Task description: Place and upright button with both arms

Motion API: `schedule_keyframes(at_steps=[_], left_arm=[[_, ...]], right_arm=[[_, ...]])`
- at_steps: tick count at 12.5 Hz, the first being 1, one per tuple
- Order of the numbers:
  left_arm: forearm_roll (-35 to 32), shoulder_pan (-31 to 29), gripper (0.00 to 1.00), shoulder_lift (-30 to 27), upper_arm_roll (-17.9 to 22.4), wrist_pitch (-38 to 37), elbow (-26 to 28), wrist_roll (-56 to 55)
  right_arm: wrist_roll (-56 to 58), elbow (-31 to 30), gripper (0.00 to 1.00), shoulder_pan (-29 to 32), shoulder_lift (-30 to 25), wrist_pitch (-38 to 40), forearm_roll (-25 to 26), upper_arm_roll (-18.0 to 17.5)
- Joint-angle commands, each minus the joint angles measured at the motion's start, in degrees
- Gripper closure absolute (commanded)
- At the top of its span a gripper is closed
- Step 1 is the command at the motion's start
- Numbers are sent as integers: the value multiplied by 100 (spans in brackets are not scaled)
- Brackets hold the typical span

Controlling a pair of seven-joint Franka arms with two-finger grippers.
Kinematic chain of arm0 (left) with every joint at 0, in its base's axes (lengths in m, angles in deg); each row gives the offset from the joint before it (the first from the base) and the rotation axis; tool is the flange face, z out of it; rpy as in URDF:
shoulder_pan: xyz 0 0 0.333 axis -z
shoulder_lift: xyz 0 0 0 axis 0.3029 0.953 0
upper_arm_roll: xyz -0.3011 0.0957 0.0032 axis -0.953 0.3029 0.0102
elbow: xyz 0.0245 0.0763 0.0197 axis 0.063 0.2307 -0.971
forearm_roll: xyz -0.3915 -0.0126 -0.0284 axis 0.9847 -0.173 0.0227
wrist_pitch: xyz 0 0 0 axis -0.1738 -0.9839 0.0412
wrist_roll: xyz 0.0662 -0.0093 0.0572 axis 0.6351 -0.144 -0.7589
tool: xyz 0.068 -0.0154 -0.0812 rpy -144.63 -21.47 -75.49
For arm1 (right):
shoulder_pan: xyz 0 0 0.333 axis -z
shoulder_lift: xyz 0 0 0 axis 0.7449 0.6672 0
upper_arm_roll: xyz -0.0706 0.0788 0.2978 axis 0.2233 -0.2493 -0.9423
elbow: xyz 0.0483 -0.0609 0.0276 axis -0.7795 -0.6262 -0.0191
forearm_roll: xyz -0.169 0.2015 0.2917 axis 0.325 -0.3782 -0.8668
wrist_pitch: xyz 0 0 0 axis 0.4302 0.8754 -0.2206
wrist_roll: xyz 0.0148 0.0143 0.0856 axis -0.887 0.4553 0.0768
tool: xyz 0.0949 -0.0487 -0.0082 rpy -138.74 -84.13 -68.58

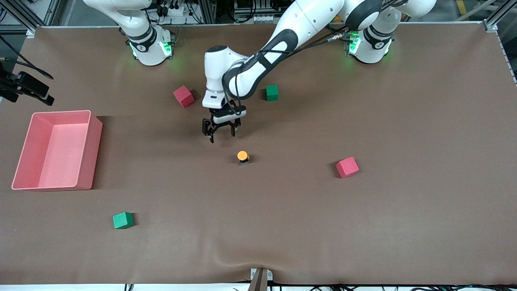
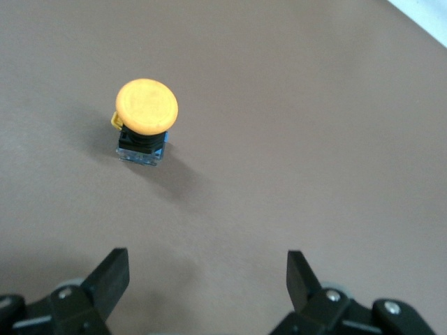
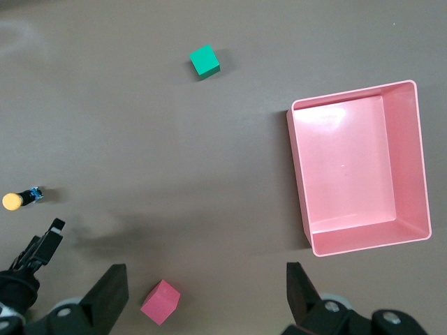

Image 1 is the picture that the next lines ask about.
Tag brown table cover mat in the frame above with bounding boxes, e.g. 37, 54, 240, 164
0, 23, 517, 285

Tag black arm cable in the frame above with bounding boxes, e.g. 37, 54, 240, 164
221, 30, 352, 118
0, 36, 54, 80

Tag aluminium frame strut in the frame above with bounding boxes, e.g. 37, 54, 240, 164
0, 0, 61, 39
483, 0, 517, 34

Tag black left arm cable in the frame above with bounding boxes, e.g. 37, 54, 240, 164
221, 30, 352, 118

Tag white power strip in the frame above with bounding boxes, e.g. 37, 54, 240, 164
161, 2, 191, 17

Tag white terminal strip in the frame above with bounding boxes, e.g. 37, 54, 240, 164
252, 14, 289, 23

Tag grey table edge clamp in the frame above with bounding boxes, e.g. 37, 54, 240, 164
250, 268, 273, 291

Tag pink plastic tray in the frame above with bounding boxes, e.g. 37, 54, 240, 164
11, 110, 103, 191

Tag pink foam cube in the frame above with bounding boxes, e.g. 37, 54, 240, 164
173, 85, 195, 108
336, 157, 360, 179

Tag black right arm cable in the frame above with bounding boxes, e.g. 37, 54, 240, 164
0, 36, 54, 80

